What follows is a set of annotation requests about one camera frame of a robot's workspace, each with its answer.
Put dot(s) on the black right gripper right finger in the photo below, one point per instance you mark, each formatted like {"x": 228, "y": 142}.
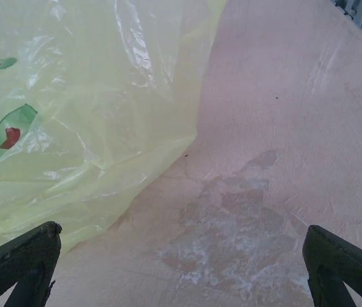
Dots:
{"x": 344, "y": 265}

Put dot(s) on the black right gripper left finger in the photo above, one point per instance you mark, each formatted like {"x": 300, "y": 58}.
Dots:
{"x": 24, "y": 265}

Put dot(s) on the yellow translucent plastic bag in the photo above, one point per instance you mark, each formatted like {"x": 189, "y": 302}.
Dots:
{"x": 104, "y": 96}

